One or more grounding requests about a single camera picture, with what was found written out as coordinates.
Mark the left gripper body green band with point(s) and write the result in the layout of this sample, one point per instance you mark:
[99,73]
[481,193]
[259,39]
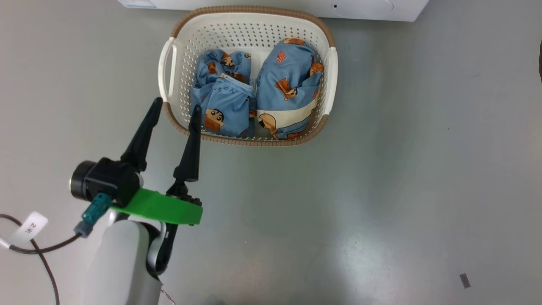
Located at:
[161,207]

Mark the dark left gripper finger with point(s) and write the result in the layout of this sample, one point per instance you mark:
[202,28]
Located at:
[142,135]
[191,148]

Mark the blue cartoon garment with waistband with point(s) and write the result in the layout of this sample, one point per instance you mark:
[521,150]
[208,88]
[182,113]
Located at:
[222,106]

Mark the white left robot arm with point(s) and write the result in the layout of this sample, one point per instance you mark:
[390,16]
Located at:
[118,262]

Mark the cream perforated laundry basket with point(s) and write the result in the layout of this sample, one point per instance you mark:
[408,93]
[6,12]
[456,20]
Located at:
[250,29]

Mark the white washing machine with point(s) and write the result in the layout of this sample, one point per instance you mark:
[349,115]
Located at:
[275,6]

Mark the grey floor tape mark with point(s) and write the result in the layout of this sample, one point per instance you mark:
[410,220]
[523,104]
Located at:
[465,281]

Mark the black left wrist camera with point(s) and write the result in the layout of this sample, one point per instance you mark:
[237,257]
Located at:
[110,178]

